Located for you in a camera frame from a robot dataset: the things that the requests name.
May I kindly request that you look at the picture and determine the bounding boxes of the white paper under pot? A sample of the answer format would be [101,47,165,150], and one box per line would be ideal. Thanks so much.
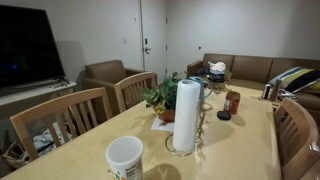
[151,117,174,132]

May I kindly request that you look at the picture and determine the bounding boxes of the white plastic cup container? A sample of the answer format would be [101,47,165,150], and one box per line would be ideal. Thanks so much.
[105,136,143,180]

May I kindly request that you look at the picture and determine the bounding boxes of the metal paper towel holder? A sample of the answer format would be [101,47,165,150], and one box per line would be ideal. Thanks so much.
[164,99,202,158]

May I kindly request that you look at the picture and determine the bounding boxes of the red sauce glass jar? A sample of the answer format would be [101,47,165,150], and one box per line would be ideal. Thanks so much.
[224,91,240,115]

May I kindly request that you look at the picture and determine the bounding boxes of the wicker basket on floor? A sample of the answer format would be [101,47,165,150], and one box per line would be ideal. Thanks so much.
[2,141,29,169]

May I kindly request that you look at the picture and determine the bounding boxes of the black jar lid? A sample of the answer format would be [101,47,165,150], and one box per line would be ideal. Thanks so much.
[217,111,231,120]

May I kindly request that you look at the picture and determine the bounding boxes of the black flat screen television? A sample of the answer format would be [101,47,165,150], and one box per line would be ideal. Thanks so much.
[0,5,65,88]

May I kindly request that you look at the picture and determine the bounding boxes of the white door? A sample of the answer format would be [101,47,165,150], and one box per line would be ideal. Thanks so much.
[140,0,167,84]

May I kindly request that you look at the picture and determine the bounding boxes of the tissue box on table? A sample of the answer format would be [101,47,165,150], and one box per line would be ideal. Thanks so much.
[208,62,226,82]

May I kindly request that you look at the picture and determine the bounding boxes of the brown leather sofa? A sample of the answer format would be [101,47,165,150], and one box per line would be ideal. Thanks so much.
[186,53,320,113]

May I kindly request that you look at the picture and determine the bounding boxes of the near left wooden chair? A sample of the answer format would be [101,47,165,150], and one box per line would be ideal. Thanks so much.
[10,87,113,161]

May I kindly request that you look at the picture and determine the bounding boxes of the green potted plant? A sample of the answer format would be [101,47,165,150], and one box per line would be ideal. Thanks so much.
[142,72,181,123]

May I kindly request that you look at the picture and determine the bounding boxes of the white paper towel roll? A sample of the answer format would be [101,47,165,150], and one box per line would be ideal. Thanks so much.
[173,80,200,152]

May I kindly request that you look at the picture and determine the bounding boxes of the teal watering can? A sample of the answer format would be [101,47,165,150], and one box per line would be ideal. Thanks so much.
[189,76,212,103]

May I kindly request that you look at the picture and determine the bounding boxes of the brown leather armchair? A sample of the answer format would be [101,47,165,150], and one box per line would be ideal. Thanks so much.
[82,60,142,115]

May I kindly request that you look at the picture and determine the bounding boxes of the striped throw pillow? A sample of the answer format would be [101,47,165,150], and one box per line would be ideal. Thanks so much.
[269,67,320,94]

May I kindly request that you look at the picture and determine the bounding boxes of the right wooden chair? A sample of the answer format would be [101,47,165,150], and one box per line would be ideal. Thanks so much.
[274,98,320,180]

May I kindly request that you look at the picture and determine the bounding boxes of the white tv stand shelf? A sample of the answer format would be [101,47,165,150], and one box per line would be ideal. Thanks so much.
[0,81,77,106]

